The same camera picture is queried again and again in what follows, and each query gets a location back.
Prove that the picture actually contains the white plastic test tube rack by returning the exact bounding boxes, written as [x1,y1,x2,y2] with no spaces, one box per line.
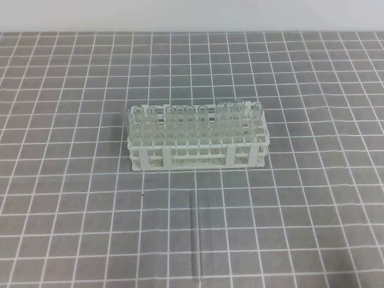
[121,101,270,171]

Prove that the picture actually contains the grey white-grid tablecloth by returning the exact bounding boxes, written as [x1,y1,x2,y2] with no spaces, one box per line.
[1,32,383,287]

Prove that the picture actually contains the clear tube at rack right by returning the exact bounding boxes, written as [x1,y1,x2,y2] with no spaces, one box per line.
[248,102,263,142]

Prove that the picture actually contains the clear glass test tube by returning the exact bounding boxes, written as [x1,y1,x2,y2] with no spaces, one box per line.
[188,191,203,287]

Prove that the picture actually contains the clear tube in rack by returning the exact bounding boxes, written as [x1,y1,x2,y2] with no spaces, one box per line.
[211,102,226,145]
[185,106,197,145]
[198,105,209,145]
[233,101,244,143]
[165,106,176,146]
[176,106,187,146]
[223,101,235,144]
[147,106,158,145]
[134,106,144,146]

